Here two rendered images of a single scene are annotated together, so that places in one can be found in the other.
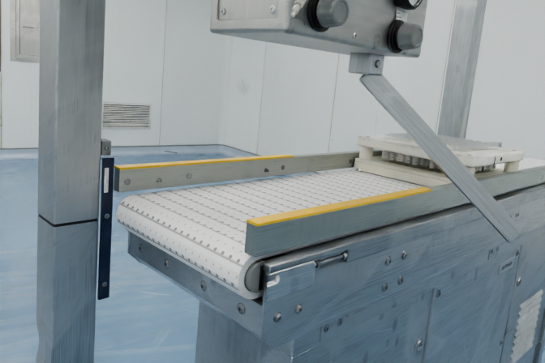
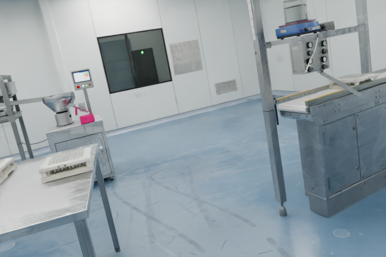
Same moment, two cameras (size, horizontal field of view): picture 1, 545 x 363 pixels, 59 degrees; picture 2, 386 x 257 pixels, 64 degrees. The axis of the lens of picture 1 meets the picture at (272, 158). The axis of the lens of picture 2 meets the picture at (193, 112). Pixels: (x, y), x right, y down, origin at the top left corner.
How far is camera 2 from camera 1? 1.60 m
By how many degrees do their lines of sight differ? 20
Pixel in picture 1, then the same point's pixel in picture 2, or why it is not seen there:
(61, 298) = (271, 124)
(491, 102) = not seen: outside the picture
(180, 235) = (293, 107)
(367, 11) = (317, 65)
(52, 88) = (263, 88)
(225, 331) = (304, 127)
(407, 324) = (348, 123)
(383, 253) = (332, 104)
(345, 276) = (324, 109)
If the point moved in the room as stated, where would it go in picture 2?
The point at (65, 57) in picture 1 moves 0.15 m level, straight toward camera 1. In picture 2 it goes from (265, 82) to (272, 83)
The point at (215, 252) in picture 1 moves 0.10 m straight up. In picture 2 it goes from (300, 108) to (298, 92)
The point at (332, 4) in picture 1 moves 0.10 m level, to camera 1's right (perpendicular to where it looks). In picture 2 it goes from (311, 69) to (328, 66)
